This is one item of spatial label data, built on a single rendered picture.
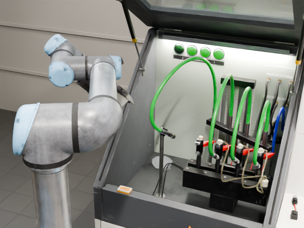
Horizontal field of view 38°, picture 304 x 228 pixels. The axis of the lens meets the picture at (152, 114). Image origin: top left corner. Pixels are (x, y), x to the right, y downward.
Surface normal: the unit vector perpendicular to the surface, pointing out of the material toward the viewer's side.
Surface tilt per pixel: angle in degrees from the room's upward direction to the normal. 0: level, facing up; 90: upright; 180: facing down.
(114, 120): 70
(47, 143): 91
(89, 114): 38
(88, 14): 90
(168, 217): 90
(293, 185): 76
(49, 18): 90
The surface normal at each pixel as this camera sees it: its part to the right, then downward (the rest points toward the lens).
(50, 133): 0.10, 0.15
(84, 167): 0.01, -0.90
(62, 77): 0.09, 0.61
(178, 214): -0.39, 0.39
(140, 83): 0.92, 0.18
